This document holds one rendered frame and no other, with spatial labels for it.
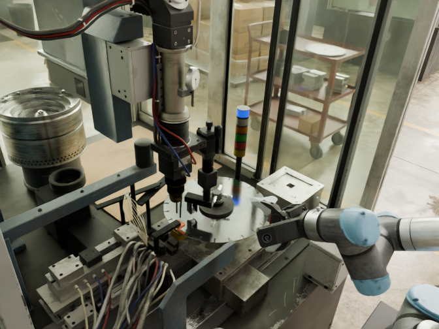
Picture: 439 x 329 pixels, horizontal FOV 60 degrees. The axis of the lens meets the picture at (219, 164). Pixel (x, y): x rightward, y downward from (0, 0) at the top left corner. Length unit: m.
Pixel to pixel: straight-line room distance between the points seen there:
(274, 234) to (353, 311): 1.40
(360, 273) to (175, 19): 0.64
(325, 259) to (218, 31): 0.95
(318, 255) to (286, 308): 0.18
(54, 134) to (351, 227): 1.09
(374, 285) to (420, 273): 1.76
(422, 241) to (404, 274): 1.66
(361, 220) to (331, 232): 0.07
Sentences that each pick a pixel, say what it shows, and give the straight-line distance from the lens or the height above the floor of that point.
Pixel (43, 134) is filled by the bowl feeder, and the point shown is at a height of 1.04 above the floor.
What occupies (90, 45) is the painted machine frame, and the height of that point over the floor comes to 1.45.
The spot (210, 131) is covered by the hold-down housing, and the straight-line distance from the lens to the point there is 0.97.
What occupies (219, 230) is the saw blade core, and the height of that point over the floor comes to 0.95.
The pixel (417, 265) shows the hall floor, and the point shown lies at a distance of 2.68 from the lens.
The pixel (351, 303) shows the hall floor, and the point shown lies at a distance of 2.30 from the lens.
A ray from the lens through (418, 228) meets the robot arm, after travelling 0.93.
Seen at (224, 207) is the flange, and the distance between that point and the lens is 1.18.
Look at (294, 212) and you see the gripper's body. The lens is 0.96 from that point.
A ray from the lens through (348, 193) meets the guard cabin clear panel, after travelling 1.47.
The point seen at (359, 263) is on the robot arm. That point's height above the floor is 1.12.
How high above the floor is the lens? 1.69
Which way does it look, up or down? 32 degrees down
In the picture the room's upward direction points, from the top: 3 degrees clockwise
